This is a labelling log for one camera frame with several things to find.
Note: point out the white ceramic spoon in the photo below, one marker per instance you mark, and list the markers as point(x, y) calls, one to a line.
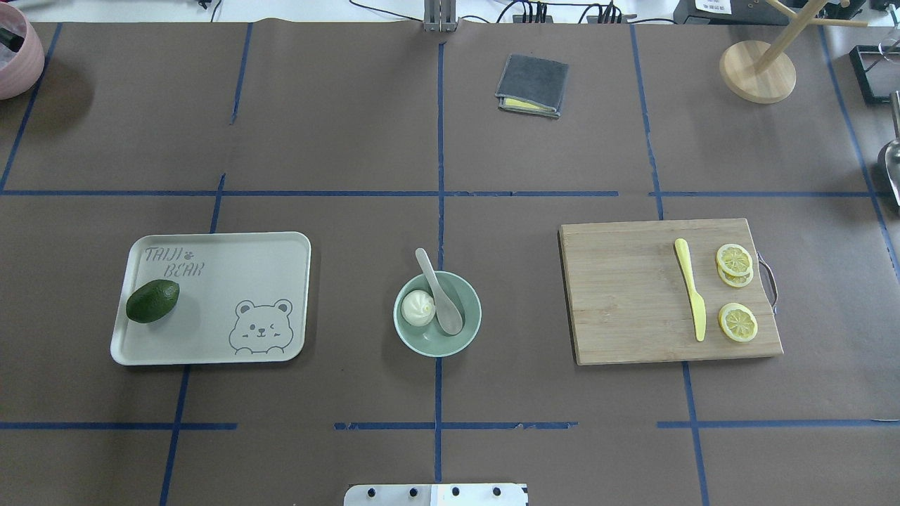
point(449, 317)

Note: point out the white steamed bun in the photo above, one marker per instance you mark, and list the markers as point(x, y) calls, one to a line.
point(418, 308)

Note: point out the green bowl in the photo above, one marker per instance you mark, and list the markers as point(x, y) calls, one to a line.
point(431, 340)

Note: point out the pink ice bowl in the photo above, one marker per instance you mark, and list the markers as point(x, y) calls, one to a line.
point(22, 55)

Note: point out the wooden cutting board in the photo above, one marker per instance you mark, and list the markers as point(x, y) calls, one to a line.
point(628, 301)

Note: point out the grey folded cloth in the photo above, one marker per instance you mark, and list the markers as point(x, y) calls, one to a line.
point(532, 85)

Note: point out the beige bear tray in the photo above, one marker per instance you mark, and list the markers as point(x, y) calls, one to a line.
point(243, 299)

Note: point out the yellow plastic knife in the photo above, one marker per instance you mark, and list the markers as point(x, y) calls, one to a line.
point(696, 301)

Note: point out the lemon slice under upper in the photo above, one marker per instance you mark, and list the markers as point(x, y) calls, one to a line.
point(733, 280)

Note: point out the lemon slice single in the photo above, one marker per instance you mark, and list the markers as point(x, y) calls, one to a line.
point(737, 322)

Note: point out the green avocado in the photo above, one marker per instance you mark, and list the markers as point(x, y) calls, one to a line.
point(152, 301)

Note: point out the wooden mug tree stand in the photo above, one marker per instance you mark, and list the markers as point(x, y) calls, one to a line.
point(761, 72)

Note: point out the steel scoop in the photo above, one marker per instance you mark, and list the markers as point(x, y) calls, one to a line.
point(889, 154)

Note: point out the black glass rack tray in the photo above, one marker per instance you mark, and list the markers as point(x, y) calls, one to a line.
point(877, 71)

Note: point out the aluminium camera post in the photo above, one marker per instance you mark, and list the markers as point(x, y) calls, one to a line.
point(440, 16)

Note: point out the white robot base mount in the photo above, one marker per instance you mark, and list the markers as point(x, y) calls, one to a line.
point(438, 494)

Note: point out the metal board handle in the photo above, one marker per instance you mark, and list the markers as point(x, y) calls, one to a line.
point(770, 283)

